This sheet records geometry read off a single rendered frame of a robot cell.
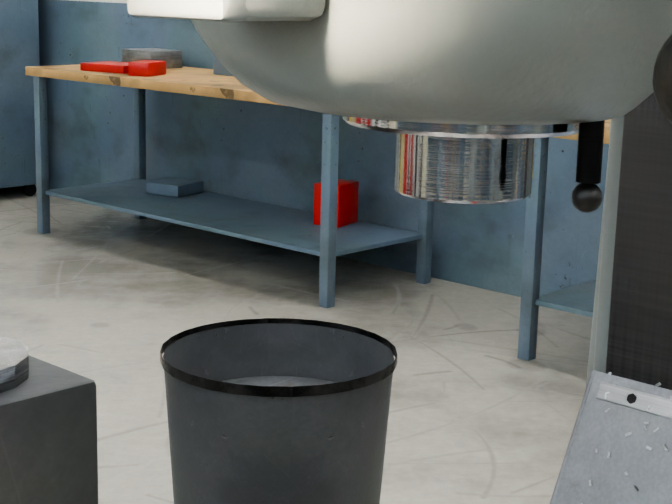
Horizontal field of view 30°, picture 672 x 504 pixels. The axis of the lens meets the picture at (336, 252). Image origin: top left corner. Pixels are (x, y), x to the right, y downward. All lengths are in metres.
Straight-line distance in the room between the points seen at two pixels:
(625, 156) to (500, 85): 0.48
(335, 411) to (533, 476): 1.37
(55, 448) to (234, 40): 0.39
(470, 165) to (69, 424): 0.37
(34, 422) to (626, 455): 0.38
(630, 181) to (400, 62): 0.49
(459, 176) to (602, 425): 0.46
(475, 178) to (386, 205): 5.63
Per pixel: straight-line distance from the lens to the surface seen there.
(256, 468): 2.37
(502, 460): 3.73
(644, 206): 0.82
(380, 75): 0.35
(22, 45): 7.86
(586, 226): 5.39
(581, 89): 0.37
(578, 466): 0.85
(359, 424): 2.40
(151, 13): 0.35
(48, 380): 0.73
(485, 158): 0.41
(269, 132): 6.55
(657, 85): 0.30
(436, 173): 0.42
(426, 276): 5.78
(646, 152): 0.82
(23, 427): 0.71
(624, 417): 0.85
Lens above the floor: 1.35
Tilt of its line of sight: 12 degrees down
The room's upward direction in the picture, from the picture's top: 1 degrees clockwise
